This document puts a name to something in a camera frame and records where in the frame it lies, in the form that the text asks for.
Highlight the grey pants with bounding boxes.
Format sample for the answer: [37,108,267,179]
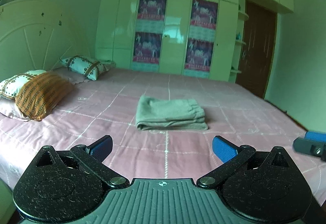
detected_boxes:
[135,95,208,130]

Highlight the pink quilted bedspread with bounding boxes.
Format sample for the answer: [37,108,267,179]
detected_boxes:
[1,69,325,202]

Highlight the pink pillow under patterned pillow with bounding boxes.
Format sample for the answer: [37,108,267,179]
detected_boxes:
[51,67,90,85]

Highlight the white brown patterned pillow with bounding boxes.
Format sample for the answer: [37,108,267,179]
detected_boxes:
[59,55,116,81]

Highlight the orange striped pillow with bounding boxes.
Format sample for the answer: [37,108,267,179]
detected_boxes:
[15,72,74,121]

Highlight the red poster lower right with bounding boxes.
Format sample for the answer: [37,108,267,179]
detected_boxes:
[185,38,214,72]

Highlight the red poster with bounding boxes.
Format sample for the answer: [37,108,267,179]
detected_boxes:
[185,38,214,72]
[133,32,162,64]
[137,0,167,21]
[190,0,218,30]

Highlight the pink pillow under orange pillow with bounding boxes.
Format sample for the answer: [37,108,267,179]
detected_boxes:
[0,97,30,121]

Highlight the dark brown wooden door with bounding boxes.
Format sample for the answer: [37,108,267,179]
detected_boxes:
[235,0,277,98]

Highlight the white patterned pillow behind orange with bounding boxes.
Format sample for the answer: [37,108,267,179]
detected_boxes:
[0,70,45,99]

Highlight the red poster lower left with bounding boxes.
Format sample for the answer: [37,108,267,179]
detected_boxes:
[133,32,162,64]

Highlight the cream wooden headboard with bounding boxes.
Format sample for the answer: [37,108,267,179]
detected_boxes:
[1,0,90,80]

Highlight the red poster upper right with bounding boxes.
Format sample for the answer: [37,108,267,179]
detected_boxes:
[190,0,218,30]

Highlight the cream glossy wardrobe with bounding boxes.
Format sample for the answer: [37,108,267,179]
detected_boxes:
[95,0,294,82]

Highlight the red poster upper left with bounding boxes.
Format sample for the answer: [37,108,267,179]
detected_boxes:
[137,0,167,21]

